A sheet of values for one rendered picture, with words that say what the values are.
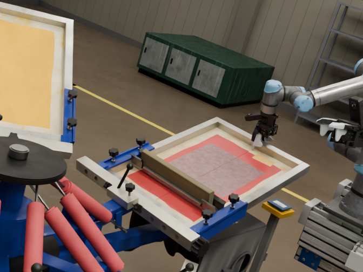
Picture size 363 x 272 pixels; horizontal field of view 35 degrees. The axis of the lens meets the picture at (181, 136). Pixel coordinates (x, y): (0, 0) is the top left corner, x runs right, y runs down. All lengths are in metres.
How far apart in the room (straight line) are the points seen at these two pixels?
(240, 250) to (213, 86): 6.21
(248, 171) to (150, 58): 6.83
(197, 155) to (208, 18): 8.24
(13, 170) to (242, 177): 1.22
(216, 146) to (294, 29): 7.45
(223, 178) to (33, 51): 1.09
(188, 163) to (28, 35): 1.00
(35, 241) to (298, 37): 8.77
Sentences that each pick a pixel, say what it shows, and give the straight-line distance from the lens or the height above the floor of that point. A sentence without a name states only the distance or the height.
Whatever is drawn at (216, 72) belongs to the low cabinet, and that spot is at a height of 0.50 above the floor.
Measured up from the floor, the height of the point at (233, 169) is 1.19.
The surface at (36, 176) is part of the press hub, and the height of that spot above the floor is 1.32.
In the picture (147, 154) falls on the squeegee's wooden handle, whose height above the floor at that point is 1.19.
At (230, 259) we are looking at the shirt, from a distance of 2.75.
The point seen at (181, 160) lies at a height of 1.15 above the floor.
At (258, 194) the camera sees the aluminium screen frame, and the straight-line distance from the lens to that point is 2.50.
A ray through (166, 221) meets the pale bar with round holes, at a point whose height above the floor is 1.10.
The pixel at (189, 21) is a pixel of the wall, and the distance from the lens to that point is 11.09.
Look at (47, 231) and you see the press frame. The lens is 2.09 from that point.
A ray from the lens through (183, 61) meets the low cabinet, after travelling 9.08.
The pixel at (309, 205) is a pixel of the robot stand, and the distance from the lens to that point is 2.53.
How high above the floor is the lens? 2.05
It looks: 17 degrees down
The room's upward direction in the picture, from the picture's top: 18 degrees clockwise
